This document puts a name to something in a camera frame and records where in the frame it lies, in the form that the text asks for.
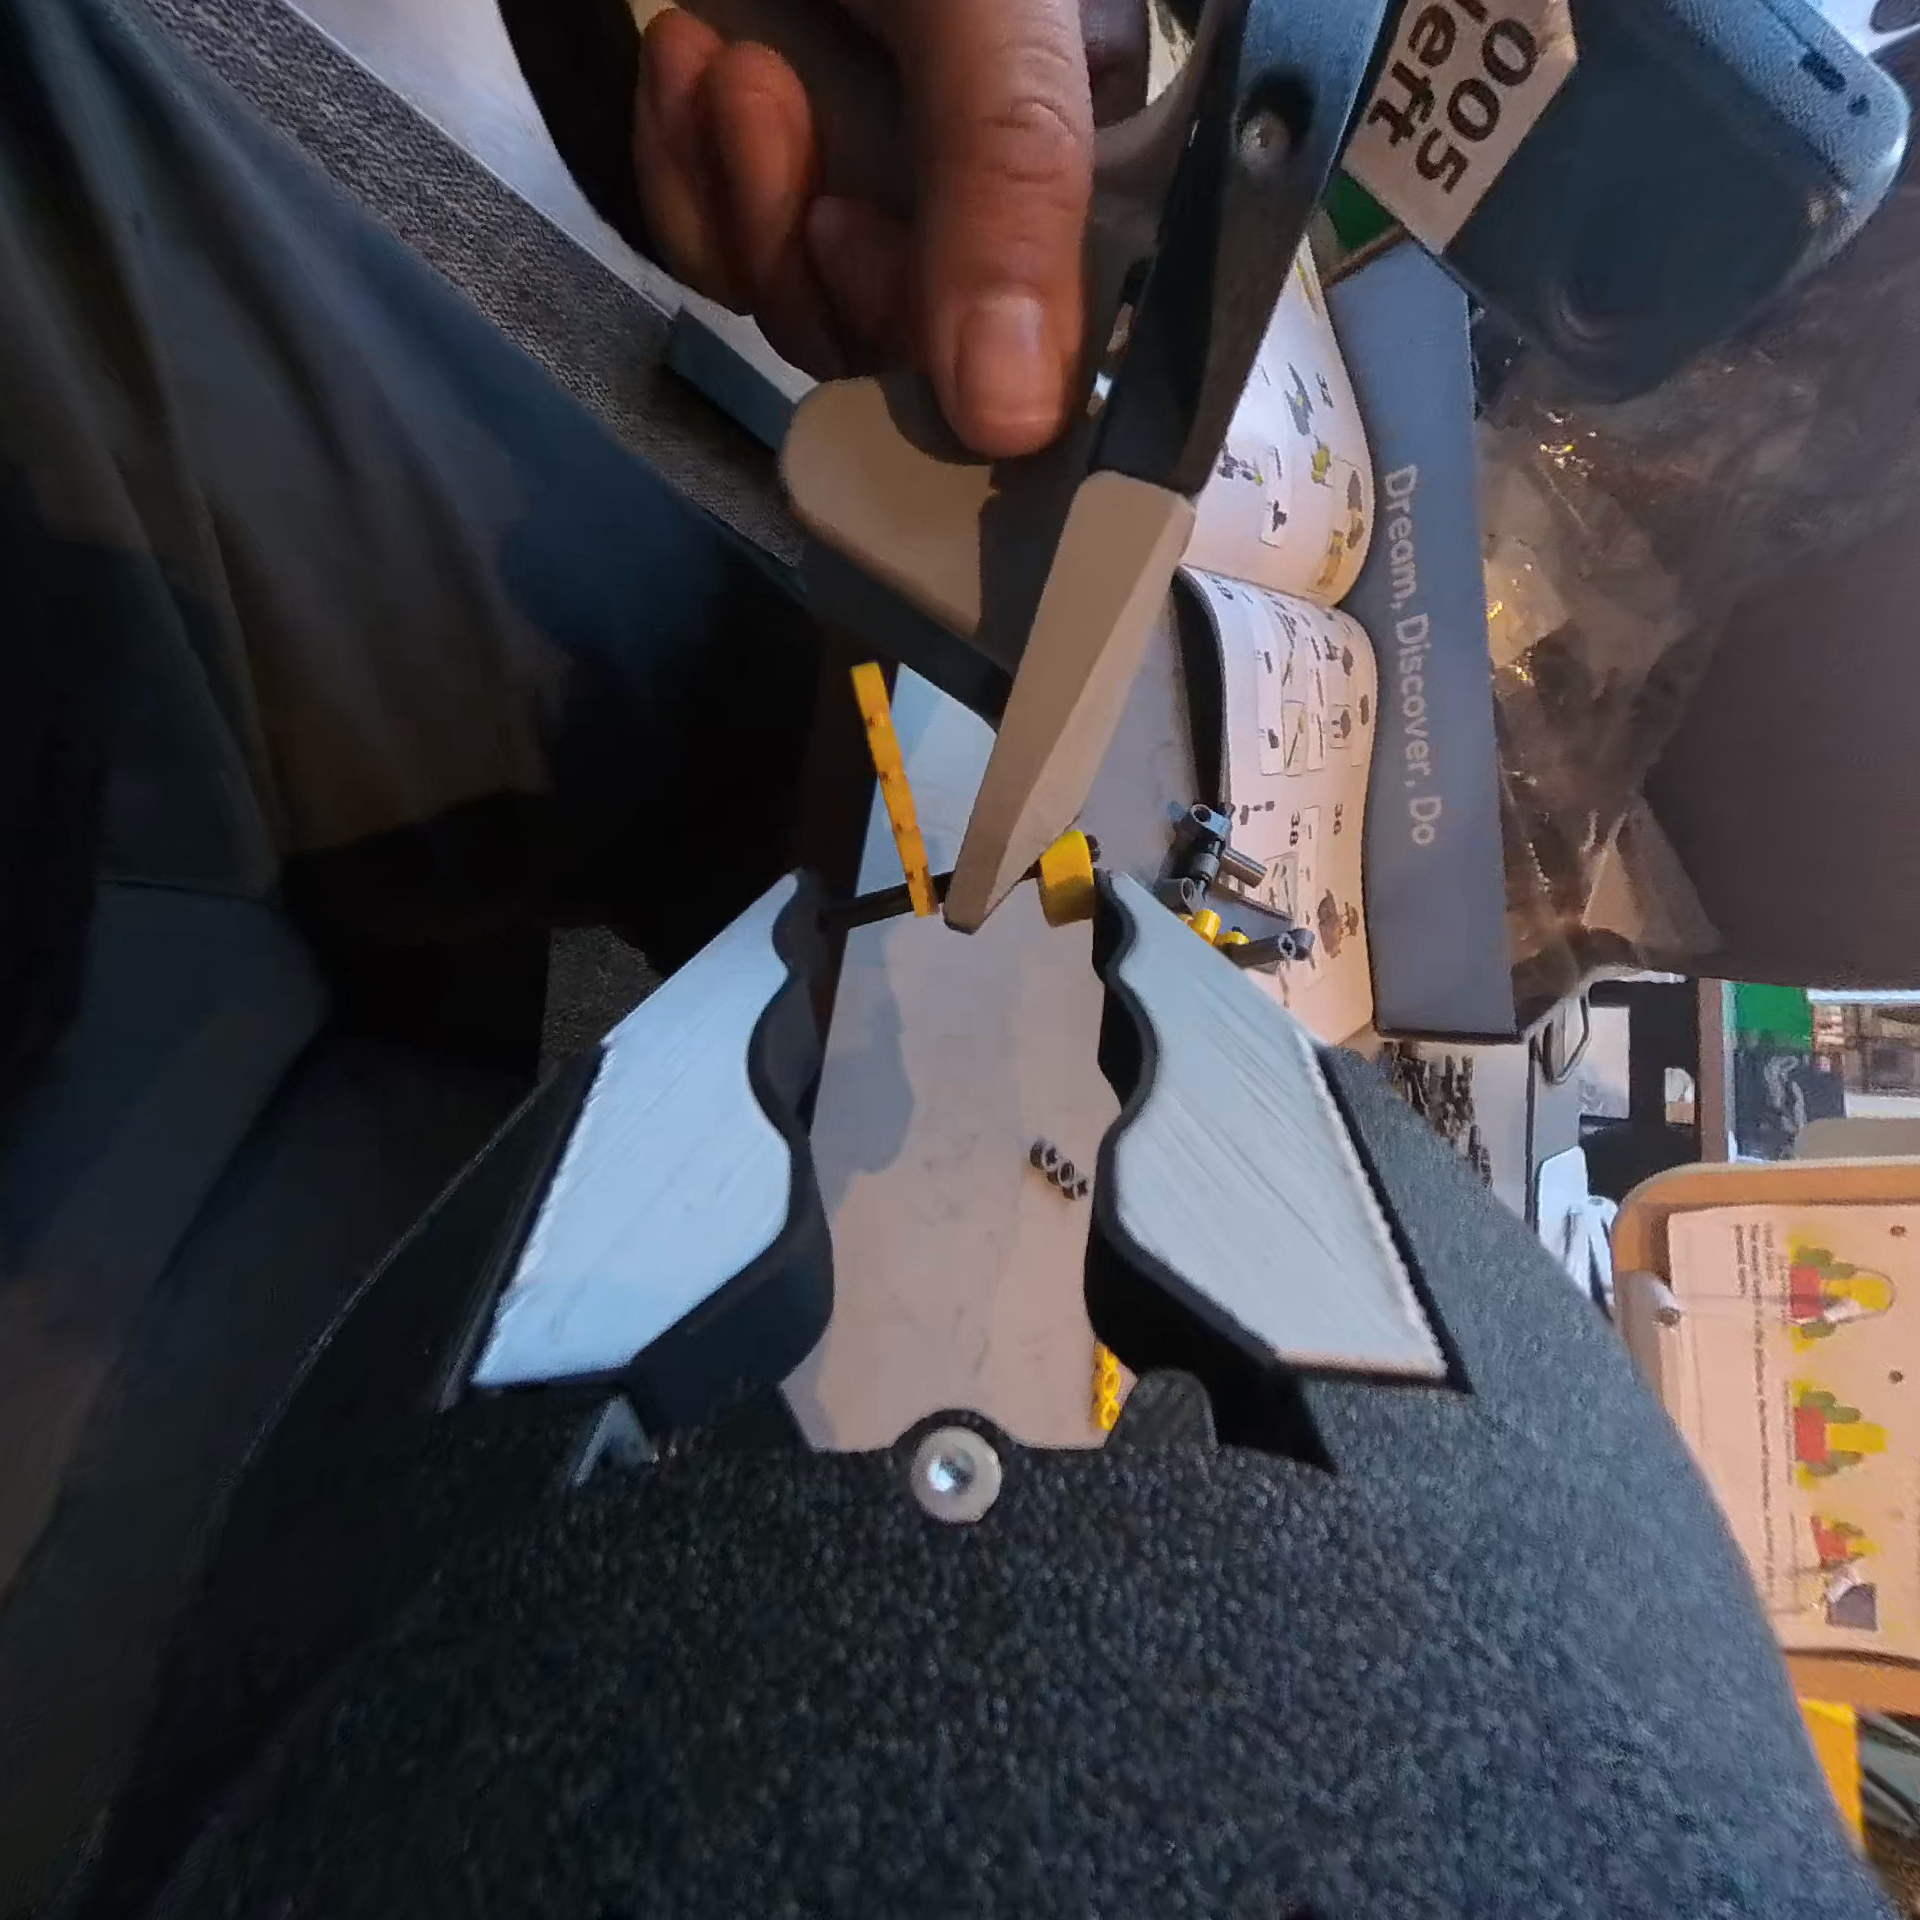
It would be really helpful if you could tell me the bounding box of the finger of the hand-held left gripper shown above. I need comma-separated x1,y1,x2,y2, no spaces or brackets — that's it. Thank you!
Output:
943,467,1209,932

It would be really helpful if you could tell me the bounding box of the open instruction booklet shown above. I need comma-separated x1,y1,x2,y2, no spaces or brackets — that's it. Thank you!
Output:
1157,255,1382,1038

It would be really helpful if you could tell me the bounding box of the black axle with yellow connector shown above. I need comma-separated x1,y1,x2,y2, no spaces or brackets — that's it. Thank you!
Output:
824,835,1099,932

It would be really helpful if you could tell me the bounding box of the person's left hand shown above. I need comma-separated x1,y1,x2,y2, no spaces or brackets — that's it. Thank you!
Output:
624,0,1157,462

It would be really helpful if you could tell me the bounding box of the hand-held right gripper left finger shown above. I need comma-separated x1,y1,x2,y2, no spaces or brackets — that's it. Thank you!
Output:
467,871,841,1412

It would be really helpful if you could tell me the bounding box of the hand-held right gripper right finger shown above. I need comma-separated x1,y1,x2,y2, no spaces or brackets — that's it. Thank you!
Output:
1087,871,1456,1387

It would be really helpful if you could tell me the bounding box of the person's black clothing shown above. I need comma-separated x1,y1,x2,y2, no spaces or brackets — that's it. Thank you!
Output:
0,0,873,1920

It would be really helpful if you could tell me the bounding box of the yellow perforated brick beam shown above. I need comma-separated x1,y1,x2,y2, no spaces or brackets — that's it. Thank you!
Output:
849,661,937,916

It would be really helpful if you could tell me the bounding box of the clear plastic bag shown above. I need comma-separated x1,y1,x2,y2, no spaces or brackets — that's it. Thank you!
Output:
1472,285,1772,993

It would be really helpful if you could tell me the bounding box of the grey and yellow brick assembly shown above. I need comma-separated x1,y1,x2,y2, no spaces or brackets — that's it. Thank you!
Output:
1166,795,1321,969

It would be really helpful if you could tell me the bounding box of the grey cardboard box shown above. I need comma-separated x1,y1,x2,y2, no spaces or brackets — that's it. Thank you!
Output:
1321,241,1517,1038

